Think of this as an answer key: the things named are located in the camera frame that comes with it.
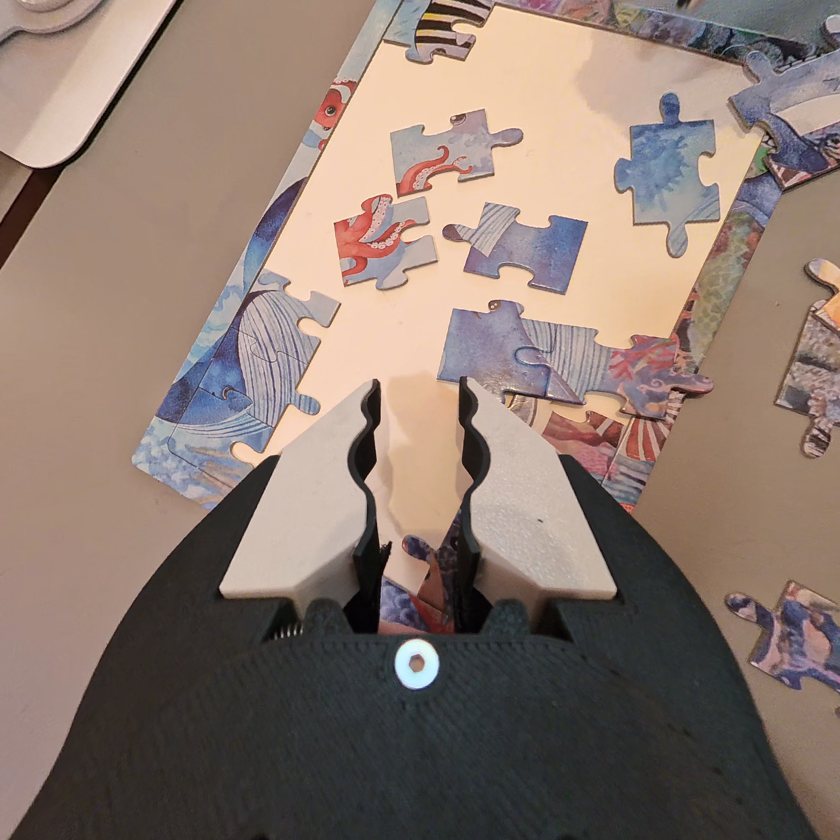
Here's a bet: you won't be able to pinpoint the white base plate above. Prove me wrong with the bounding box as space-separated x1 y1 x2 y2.
0 0 179 170

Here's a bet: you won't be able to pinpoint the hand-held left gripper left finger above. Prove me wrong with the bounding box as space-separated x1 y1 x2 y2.
218 378 391 632

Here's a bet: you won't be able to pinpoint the blue purple puzzle piece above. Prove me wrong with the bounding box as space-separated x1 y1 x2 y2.
725 581 840 691

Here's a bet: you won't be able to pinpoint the sea print jigsaw puzzle board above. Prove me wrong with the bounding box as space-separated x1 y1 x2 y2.
131 0 818 634

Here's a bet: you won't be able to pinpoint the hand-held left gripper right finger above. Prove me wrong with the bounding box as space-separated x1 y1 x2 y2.
456 375 619 632

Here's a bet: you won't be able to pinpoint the red octopus head puzzle piece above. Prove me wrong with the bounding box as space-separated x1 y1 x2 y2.
333 195 438 291

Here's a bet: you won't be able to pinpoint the dark blue whale eye piece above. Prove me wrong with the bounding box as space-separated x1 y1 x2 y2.
437 300 560 399

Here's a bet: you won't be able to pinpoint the orange pufferfish puzzle piece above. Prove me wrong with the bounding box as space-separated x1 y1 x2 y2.
804 257 840 332

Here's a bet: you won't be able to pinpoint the dark blue striped puzzle piece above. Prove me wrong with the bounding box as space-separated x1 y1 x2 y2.
442 202 589 294

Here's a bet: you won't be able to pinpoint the pink coral seahorse puzzle piece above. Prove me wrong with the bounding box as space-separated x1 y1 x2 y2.
607 333 715 421

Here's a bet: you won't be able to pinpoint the joined blue whale puzzle pieces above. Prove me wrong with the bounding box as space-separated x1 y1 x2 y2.
161 270 342 460

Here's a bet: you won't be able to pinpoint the striped whale belly puzzle piece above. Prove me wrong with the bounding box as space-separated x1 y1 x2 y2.
515 320 614 406

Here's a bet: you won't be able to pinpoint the pale blue splash puzzle piece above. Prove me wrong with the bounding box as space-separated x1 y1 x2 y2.
614 92 721 258

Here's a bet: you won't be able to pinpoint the pale blue octopus arm piece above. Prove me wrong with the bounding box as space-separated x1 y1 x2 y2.
390 108 524 198

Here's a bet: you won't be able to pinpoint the grey metal bracket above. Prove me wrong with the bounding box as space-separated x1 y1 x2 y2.
0 0 106 47

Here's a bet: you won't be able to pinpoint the grey blue white puzzle piece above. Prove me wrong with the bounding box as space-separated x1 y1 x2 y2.
728 16 840 132

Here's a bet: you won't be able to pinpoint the striped fish puzzle piece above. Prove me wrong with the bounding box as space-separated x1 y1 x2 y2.
384 0 494 64

